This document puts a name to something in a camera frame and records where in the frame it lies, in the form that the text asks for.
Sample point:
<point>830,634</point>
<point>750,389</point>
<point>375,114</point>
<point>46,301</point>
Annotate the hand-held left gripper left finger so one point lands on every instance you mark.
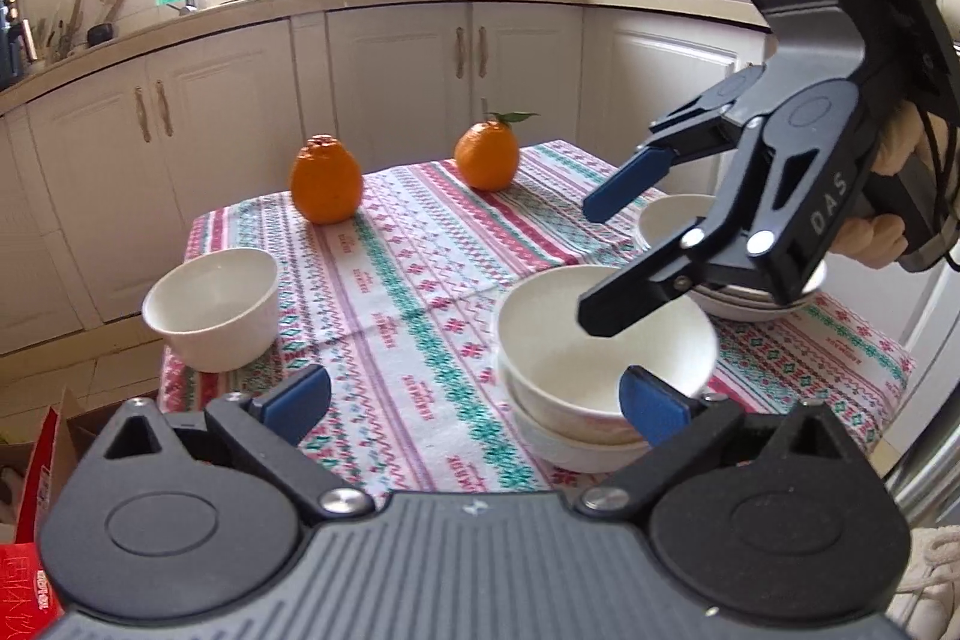
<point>296,401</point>

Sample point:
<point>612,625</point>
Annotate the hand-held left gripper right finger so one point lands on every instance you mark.
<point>654,409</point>

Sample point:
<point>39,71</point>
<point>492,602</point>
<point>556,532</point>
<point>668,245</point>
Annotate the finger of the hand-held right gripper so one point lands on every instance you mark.
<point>637,299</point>
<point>626,186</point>

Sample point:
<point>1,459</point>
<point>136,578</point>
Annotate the white bowl stack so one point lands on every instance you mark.
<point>675,220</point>

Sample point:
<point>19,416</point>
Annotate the white bowl with pink flowers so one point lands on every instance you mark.
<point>570,454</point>
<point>210,325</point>
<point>555,355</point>

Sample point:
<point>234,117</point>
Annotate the white plate with fruit print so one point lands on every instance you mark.
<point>742,314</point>
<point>739,303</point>

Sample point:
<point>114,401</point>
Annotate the person's right hand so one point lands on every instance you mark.
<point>870,239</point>

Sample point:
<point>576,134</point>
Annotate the orange with leaf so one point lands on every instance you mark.
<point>487,156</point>

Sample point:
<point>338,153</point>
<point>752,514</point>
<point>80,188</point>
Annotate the patterned red green tablecloth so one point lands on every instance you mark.
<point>420,280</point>

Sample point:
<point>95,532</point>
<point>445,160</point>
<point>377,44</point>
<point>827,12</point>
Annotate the brown cardboard box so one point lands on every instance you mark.
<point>97,419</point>

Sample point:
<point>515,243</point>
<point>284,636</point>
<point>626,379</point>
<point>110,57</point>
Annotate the bumpy orange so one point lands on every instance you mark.
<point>326,183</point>

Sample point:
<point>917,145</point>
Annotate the white kitchen cabinets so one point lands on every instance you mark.
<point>390,78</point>

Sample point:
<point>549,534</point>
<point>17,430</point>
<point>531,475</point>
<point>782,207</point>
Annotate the red gift box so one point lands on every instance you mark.
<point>22,587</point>

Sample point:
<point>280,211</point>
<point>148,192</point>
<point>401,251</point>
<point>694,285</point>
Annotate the utensil holder with utensils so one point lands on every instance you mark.
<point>75,21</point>

